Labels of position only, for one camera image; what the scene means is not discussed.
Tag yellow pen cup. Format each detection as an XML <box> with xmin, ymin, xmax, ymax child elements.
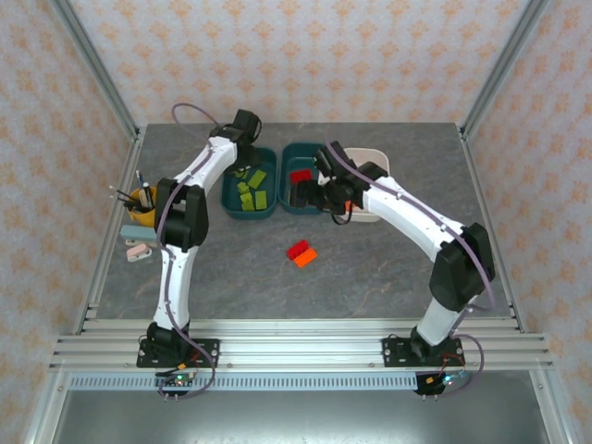
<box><xmin>128</xmin><ymin>187</ymin><xmax>158</xmax><ymax>228</ymax></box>

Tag black mounting plate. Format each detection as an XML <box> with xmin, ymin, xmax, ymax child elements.
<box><xmin>382</xmin><ymin>337</ymin><xmax>464</xmax><ymax>369</ymax></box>
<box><xmin>136</xmin><ymin>339</ymin><xmax>221</xmax><ymax>369</ymax></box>

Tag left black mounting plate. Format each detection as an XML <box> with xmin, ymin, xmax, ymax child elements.
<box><xmin>136</xmin><ymin>339</ymin><xmax>221</xmax><ymax>369</ymax></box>

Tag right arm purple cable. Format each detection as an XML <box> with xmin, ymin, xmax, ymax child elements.
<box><xmin>323</xmin><ymin>141</ymin><xmax>497</xmax><ymax>399</ymax></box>

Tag grey metal lower panel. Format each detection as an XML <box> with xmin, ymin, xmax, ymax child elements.
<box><xmin>25</xmin><ymin>369</ymin><xmax>568</xmax><ymax>444</ymax></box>

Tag teal plastic container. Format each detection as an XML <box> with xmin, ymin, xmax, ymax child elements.
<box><xmin>220</xmin><ymin>146</ymin><xmax>278</xmax><ymax>221</ymax></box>
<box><xmin>277</xmin><ymin>142</ymin><xmax>334</xmax><ymax>216</ymax></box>

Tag slotted grey cable duct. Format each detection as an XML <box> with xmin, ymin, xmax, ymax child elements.
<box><xmin>68</xmin><ymin>375</ymin><xmax>420</xmax><ymax>392</ymax></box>

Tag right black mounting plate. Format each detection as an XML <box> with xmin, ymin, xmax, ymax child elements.
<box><xmin>382</xmin><ymin>337</ymin><xmax>464</xmax><ymax>369</ymax></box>

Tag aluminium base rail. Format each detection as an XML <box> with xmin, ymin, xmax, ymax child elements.
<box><xmin>48</xmin><ymin>318</ymin><xmax>554</xmax><ymax>374</ymax></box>

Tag pink stapler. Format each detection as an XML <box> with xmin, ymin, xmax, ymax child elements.
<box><xmin>126</xmin><ymin>244</ymin><xmax>154</xmax><ymax>264</ymax></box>

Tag aluminium frame post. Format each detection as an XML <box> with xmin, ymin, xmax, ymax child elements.
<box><xmin>460</xmin><ymin>0</ymin><xmax>551</xmax><ymax>138</ymax></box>
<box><xmin>48</xmin><ymin>0</ymin><xmax>141</xmax><ymax>140</ymax></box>

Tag blue grey eraser block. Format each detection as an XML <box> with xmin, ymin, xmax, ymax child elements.
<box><xmin>120</xmin><ymin>225</ymin><xmax>159</xmax><ymax>244</ymax></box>

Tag white plastic container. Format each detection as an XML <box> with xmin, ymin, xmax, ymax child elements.
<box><xmin>344</xmin><ymin>147</ymin><xmax>390</xmax><ymax>224</ymax></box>

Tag aluminium table side rail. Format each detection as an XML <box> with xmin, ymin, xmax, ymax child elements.
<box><xmin>73</xmin><ymin>133</ymin><xmax>142</xmax><ymax>334</ymax></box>
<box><xmin>457</xmin><ymin>127</ymin><xmax>526</xmax><ymax>332</ymax></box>

